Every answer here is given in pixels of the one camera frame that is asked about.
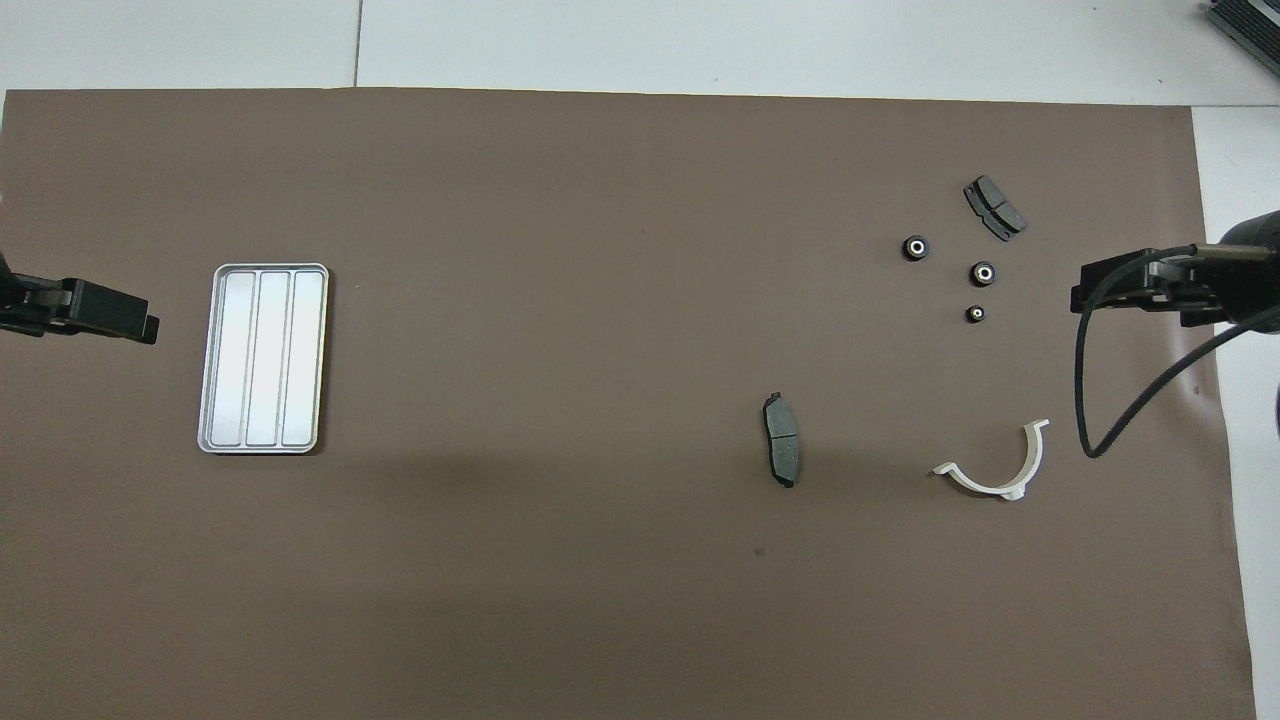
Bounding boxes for black ribbed device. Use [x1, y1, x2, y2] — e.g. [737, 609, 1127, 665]
[1204, 0, 1280, 79]

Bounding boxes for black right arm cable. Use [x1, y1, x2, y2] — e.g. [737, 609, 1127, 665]
[1074, 245, 1280, 460]

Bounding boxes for stacked dark brake pads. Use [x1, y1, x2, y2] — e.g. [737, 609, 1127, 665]
[963, 175, 1029, 243]

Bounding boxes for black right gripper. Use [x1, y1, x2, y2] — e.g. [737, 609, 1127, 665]
[1072, 210, 1280, 329]

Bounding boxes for white plastic half-ring clamp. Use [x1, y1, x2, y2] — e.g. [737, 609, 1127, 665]
[932, 419, 1051, 502]

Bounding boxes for silver metal tray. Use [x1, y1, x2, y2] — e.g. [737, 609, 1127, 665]
[197, 262, 330, 456]

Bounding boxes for brown paper table mat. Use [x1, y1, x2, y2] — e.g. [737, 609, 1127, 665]
[0, 88, 1259, 720]

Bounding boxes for single gray brake pad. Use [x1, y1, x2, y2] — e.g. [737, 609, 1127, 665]
[762, 391, 803, 490]

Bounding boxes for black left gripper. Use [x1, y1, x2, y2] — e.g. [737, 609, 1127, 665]
[0, 250, 161, 346]

